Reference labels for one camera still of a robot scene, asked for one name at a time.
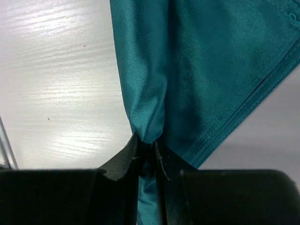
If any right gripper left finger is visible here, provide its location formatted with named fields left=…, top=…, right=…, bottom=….
left=0, top=135, right=140, bottom=225

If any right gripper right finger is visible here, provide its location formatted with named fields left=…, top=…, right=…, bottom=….
left=154, top=142, right=300, bottom=225

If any teal cloth napkin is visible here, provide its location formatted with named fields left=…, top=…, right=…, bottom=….
left=109, top=0, right=300, bottom=225

